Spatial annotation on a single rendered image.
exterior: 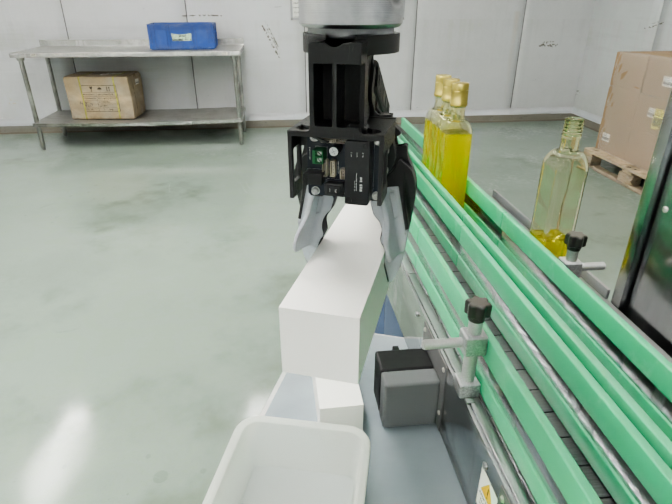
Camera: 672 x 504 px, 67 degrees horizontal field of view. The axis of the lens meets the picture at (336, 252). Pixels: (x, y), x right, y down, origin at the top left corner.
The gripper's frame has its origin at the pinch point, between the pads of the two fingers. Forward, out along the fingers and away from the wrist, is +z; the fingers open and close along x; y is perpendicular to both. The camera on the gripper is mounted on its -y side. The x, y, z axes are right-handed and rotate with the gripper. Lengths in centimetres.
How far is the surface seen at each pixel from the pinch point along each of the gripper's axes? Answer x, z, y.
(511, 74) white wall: 54, 56, -598
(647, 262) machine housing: 37, 12, -33
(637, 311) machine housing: 37, 20, -32
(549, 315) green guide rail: 21.5, 12.8, -15.9
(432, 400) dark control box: 8.6, 28.9, -15.2
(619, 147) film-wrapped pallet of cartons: 132, 86, -408
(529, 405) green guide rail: 17.7, 12.7, 1.2
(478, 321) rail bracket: 12.7, 10.1, -8.2
